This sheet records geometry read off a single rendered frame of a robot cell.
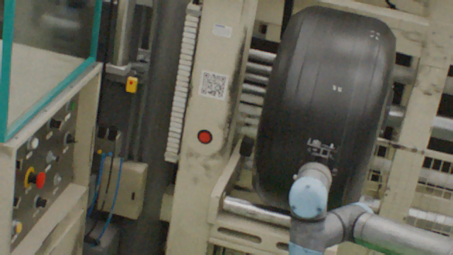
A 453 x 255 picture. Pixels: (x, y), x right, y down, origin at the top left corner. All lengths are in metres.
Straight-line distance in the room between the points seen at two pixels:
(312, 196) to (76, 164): 0.88
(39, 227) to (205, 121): 0.55
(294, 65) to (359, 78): 0.16
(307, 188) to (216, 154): 0.75
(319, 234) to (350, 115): 0.44
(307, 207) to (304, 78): 0.51
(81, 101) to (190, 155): 0.37
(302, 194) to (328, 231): 0.13
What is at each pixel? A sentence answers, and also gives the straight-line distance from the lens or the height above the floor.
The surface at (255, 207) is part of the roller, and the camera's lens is 2.52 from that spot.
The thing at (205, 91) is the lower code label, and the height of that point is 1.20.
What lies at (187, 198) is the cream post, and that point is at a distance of 2.64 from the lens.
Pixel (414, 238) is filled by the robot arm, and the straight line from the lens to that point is 1.87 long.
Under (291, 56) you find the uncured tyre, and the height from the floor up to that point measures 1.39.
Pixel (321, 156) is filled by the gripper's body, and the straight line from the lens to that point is 1.98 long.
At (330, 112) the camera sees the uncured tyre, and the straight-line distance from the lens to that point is 2.25.
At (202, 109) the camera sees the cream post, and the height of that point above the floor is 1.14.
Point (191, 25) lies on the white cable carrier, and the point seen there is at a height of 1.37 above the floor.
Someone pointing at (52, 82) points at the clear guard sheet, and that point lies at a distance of 2.13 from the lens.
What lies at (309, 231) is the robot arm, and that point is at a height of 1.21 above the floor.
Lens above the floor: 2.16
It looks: 25 degrees down
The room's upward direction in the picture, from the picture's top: 10 degrees clockwise
